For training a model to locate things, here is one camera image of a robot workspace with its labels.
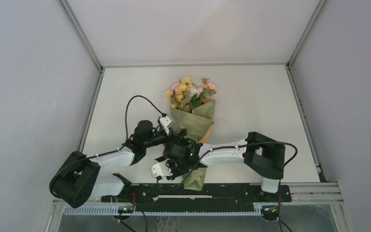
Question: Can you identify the white cable duct strip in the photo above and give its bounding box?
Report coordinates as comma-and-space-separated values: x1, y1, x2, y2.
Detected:
63, 205, 264, 216

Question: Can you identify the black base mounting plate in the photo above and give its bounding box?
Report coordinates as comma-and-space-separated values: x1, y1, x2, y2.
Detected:
101, 183, 292, 213

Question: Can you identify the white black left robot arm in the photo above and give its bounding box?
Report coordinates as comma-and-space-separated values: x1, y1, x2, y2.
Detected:
49, 117, 187, 208

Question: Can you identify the aluminium front frame rail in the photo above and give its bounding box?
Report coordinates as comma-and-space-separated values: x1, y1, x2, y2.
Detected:
52, 182, 344, 205

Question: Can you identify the orange wrapping paper sheet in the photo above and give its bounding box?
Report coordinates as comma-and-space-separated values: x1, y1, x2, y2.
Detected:
171, 100, 215, 191

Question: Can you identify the peach white fake flower bunch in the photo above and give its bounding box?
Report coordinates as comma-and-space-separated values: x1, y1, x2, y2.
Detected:
184, 78, 217, 111

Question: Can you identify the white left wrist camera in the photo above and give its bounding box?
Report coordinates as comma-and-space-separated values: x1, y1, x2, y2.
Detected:
158, 115, 175, 135

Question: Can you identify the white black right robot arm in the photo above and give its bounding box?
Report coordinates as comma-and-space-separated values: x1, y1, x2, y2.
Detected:
151, 132, 298, 201

